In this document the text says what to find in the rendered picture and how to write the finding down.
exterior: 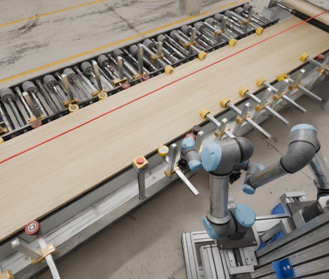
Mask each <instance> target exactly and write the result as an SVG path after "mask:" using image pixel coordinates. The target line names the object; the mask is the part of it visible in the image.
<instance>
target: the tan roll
mask: <svg viewBox="0 0 329 279"><path fill-rule="evenodd" d="M281 2H282V3H284V4H286V5H288V6H291V7H293V8H295V9H297V10H299V11H301V12H303V13H305V14H307V15H308V16H311V17H314V16H316V15H318V14H320V13H323V12H325V11H326V10H324V9H322V8H320V7H318V6H316V5H314V4H311V3H309V2H307V1H305V0H281ZM315 19H317V20H319V21H321V22H323V23H325V24H327V25H329V11H328V12H325V13H323V14H321V15H319V16H317V17H315Z"/></svg>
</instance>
